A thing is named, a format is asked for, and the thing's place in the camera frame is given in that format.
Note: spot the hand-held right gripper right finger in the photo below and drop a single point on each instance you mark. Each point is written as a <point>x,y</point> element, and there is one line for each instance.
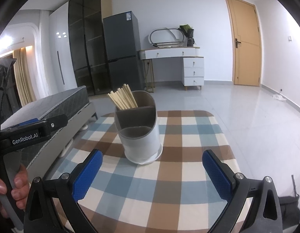
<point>217,174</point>

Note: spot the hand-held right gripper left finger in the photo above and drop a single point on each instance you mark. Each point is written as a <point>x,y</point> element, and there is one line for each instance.
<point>88,174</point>

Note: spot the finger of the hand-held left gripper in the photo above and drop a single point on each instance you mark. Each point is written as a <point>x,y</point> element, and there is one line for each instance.
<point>28,122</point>

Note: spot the white utensil holder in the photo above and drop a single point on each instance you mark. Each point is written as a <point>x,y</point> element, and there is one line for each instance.
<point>142,148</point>

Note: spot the bundle of wooden chopsticks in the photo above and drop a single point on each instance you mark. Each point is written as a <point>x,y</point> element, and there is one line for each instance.
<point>123,99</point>

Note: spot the person's left hand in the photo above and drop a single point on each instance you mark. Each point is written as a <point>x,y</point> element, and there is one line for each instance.
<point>21,187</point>

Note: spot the grey quilted mattress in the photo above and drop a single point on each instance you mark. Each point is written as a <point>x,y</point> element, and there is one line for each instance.
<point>55,104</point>

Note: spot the checked tablecloth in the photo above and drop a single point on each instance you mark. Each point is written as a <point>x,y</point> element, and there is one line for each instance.
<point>184,150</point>

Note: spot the beige curtain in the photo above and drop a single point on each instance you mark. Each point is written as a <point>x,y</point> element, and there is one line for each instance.
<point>23,77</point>

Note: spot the white wardrobe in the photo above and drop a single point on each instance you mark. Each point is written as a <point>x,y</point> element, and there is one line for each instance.
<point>65,65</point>

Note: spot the dark floor object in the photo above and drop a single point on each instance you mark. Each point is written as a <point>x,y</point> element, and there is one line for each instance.
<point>289,206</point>

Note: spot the white slippers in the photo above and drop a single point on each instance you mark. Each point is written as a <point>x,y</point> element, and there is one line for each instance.
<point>279,97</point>

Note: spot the dark glass cabinet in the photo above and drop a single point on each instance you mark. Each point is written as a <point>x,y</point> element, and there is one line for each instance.
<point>91,41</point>

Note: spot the white vanity desk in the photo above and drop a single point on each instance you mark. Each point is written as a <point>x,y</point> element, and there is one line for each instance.
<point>193,64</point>

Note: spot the grey refrigerator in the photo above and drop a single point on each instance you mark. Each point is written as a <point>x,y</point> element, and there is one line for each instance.
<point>123,53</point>

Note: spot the tan wooden door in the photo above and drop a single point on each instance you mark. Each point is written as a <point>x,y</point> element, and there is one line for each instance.
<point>244,53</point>

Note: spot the oval vanity mirror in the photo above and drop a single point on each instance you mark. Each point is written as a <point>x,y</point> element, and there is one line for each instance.
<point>164,36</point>

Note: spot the grey bed frame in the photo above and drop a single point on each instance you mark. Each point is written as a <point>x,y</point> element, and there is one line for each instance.
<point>89,114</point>

